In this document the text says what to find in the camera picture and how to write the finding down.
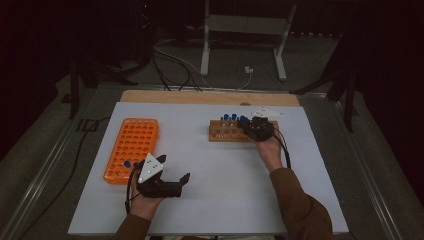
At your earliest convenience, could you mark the white plug cable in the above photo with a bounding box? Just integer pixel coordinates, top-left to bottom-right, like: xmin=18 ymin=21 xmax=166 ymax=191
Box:
xmin=237 ymin=72 xmax=253 ymax=90

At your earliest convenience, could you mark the black floor bracket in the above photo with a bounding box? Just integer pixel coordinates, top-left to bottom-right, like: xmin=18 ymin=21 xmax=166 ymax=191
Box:
xmin=77 ymin=118 xmax=100 ymax=133

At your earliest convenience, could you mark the grey metal stand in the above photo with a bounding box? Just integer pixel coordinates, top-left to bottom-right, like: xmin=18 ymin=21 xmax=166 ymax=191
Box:
xmin=199 ymin=0 xmax=298 ymax=82

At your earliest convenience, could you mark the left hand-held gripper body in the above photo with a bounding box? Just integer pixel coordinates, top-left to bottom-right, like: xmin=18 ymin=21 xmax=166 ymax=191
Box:
xmin=135 ymin=152 xmax=184 ymax=199

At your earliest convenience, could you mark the black tripod stand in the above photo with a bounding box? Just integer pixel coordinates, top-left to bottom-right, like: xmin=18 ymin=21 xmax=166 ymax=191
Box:
xmin=289 ymin=31 xmax=360 ymax=133
xmin=68 ymin=54 xmax=138 ymax=120

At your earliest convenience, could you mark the person's right hand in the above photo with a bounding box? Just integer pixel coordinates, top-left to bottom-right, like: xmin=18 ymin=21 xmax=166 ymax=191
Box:
xmin=254 ymin=131 xmax=284 ymax=174

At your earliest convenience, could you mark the wooden test tube rack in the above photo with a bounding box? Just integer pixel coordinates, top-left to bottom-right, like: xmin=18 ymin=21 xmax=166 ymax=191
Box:
xmin=208 ymin=119 xmax=280 ymax=143

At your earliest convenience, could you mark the long black floor cable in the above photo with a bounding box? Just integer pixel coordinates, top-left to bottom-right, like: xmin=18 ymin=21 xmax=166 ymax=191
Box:
xmin=18 ymin=115 xmax=113 ymax=239

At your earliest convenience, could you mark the left hand-held gripper cable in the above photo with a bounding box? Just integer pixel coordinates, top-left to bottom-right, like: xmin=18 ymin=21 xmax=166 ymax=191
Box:
xmin=124 ymin=165 xmax=143 ymax=215

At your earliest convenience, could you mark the white floor cable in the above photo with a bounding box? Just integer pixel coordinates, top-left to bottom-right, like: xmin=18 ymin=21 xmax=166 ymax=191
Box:
xmin=153 ymin=44 xmax=214 ymax=89

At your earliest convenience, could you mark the right hand-held gripper cable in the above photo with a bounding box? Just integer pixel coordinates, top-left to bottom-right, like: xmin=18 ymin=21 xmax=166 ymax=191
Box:
xmin=272 ymin=127 xmax=292 ymax=170

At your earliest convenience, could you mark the person's left hand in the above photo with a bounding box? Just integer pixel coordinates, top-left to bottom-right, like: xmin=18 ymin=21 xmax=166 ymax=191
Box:
xmin=128 ymin=173 xmax=165 ymax=222

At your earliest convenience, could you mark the white table mat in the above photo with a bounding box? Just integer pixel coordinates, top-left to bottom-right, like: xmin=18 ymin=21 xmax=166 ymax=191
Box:
xmin=68 ymin=101 xmax=349 ymax=236

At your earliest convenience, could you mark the orange plastic tube rack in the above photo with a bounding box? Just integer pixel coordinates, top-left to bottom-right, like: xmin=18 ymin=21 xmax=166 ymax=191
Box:
xmin=103 ymin=117 xmax=160 ymax=186

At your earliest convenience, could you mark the hand-held gripper cable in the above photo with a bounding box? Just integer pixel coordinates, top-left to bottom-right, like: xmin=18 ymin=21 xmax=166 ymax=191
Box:
xmin=124 ymin=165 xmax=143 ymax=215
xmin=272 ymin=127 xmax=292 ymax=170

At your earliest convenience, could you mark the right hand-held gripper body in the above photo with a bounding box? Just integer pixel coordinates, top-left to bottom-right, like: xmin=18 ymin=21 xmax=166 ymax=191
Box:
xmin=244 ymin=106 xmax=284 ymax=143

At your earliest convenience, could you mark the metal floor rail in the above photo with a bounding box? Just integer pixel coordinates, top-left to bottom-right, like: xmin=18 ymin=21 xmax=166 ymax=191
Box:
xmin=328 ymin=98 xmax=406 ymax=240
xmin=0 ymin=99 xmax=98 ymax=240

